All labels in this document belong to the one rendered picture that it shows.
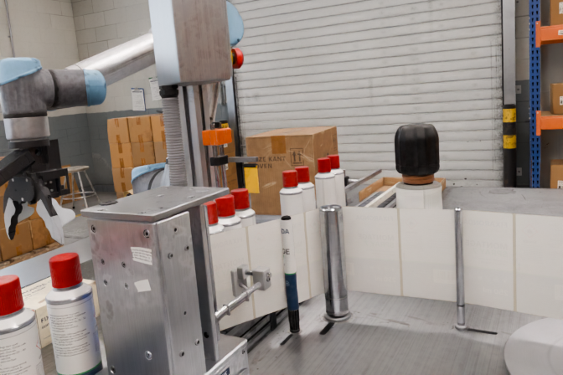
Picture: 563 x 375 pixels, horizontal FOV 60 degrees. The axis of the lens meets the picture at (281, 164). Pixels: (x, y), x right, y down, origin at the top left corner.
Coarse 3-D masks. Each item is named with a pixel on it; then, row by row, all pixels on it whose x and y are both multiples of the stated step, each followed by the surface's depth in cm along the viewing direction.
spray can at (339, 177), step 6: (330, 156) 126; (336, 156) 126; (336, 162) 126; (336, 168) 126; (336, 174) 125; (342, 174) 126; (336, 180) 125; (342, 180) 126; (336, 186) 126; (342, 186) 126; (336, 192) 126; (342, 192) 126; (342, 198) 127; (342, 204) 127
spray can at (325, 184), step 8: (320, 160) 121; (328, 160) 121; (320, 168) 121; (328, 168) 121; (320, 176) 121; (328, 176) 121; (320, 184) 121; (328, 184) 121; (320, 192) 122; (328, 192) 121; (320, 200) 122; (328, 200) 121; (336, 200) 123
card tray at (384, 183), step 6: (378, 180) 201; (384, 180) 207; (390, 180) 206; (396, 180) 204; (438, 180) 196; (444, 180) 192; (372, 186) 194; (378, 186) 201; (384, 186) 205; (390, 186) 204; (444, 186) 192; (360, 192) 182; (366, 192) 188; (372, 192) 194; (360, 198) 182
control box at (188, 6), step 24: (168, 0) 81; (192, 0) 81; (216, 0) 83; (168, 24) 83; (192, 24) 81; (216, 24) 83; (168, 48) 85; (192, 48) 82; (216, 48) 84; (168, 72) 87; (192, 72) 82; (216, 72) 84
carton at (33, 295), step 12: (24, 288) 98; (36, 288) 98; (48, 288) 97; (24, 300) 92; (36, 300) 92; (96, 300) 100; (36, 312) 88; (96, 312) 100; (48, 324) 90; (48, 336) 90
